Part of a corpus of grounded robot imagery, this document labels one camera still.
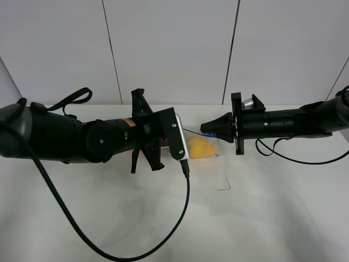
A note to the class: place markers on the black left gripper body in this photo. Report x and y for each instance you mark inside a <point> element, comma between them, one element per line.
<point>151,129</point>

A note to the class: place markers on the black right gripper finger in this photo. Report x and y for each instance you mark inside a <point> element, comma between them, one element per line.
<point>221,127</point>

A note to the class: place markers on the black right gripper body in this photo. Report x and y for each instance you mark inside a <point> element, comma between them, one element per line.
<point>249,124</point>

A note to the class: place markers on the clear zip bag blue seal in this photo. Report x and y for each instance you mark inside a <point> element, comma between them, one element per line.
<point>187,133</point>

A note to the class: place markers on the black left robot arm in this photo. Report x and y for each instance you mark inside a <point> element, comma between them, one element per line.
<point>66,139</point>

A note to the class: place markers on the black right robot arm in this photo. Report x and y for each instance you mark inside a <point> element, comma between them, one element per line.
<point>315,120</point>

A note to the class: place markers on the yellow toy pear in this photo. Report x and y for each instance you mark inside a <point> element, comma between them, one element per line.
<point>199,147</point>

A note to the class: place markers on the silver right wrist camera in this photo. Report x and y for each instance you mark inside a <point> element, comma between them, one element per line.
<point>248,104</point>

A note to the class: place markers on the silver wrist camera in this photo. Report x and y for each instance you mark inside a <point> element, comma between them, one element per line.
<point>248,104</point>
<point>184,152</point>

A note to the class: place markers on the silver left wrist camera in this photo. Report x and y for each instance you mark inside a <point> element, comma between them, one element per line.
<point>184,152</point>

